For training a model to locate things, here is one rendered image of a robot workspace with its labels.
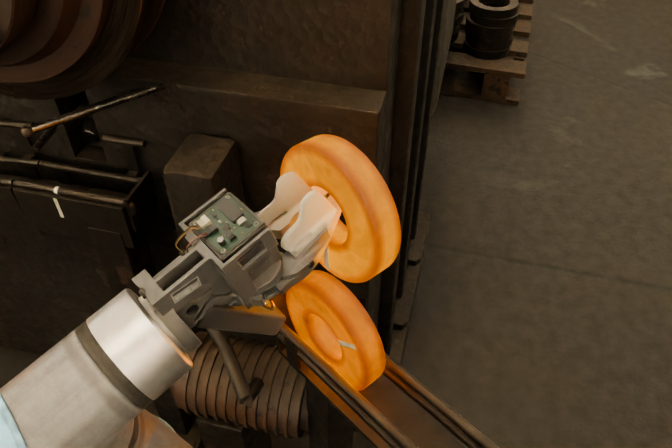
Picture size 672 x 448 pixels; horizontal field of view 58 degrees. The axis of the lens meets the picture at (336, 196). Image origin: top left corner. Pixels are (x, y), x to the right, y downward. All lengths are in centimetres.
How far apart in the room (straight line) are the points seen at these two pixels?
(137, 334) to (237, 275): 9
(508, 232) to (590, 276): 27
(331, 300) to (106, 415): 28
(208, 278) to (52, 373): 14
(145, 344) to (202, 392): 46
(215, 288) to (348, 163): 16
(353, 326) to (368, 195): 19
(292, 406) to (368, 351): 26
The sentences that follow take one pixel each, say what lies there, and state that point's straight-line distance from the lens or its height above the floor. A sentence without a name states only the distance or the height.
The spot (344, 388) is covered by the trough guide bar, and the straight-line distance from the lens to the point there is 74.
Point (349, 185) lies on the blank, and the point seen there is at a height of 97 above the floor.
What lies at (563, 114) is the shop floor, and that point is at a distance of 253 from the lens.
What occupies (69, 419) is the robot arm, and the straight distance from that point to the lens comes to 53.
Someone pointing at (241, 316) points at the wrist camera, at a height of 86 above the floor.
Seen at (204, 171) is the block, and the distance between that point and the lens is 85.
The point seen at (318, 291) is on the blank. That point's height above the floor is 78.
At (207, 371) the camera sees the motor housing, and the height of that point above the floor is 53.
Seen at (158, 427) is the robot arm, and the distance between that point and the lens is 65.
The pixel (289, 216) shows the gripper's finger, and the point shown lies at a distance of 59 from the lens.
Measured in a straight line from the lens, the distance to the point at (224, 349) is 93.
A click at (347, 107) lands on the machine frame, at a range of 83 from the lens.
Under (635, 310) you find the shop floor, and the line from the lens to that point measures 186.
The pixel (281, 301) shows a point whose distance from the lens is 80.
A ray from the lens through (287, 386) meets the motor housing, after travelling 94.
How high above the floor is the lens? 133
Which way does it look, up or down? 42 degrees down
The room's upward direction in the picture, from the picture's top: straight up
